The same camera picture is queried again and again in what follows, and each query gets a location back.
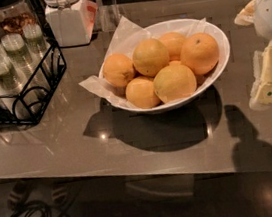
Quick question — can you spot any black wire rack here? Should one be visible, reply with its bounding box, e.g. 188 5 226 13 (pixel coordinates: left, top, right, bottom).
0 0 75 131

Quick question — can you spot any stack of plastic cups front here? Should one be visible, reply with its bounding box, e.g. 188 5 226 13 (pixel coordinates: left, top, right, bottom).
0 54 41 120

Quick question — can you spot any glass jar with snacks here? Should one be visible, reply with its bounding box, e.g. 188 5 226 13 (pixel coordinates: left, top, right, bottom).
0 0 38 34

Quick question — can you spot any stack of plastic cups right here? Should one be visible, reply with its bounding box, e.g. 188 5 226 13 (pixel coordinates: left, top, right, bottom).
23 24 52 76

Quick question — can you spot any orange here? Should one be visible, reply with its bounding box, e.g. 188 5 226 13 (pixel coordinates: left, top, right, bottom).
159 32 187 61
125 76 160 109
102 53 136 88
180 32 219 75
153 64 197 103
132 38 170 77

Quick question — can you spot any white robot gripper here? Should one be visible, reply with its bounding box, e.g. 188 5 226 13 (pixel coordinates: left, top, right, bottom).
234 0 272 111

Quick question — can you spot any white lidded jar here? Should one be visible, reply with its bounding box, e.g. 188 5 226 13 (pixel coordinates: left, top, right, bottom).
44 0 98 47

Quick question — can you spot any stack of plastic cups middle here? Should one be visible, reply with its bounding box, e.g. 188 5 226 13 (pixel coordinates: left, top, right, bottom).
1 33 50 99

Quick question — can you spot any white ceramic bowl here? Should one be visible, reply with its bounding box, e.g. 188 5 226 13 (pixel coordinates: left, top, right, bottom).
92 12 239 121

